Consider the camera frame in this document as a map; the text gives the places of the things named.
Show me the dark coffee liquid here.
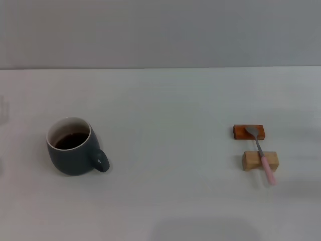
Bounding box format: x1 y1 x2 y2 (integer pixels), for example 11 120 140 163
53 133 90 151

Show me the reddish brown wooden block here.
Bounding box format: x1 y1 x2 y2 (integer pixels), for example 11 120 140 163
232 125 266 141

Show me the light wooden arch block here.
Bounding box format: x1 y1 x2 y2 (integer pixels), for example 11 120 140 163
242 151 279 173

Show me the pink handled metal spoon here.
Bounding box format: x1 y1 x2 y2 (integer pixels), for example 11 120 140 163
245 127 277 186

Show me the dark grey ceramic cup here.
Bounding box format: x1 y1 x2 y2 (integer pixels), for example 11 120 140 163
46 116 110 176

